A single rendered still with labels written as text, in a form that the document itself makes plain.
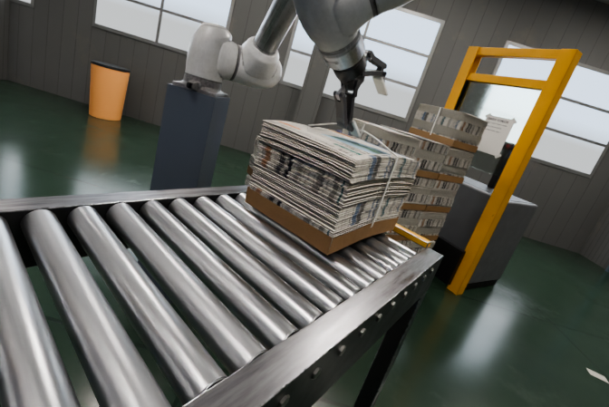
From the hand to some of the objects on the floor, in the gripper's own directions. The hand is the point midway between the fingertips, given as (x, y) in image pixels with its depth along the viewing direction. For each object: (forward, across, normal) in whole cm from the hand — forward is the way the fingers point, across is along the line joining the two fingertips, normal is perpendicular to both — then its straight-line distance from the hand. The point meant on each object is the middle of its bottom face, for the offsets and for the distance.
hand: (369, 111), depth 83 cm
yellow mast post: (+218, +12, +24) cm, 219 cm away
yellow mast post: (+238, +2, -38) cm, 241 cm away
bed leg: (+65, +92, +28) cm, 116 cm away
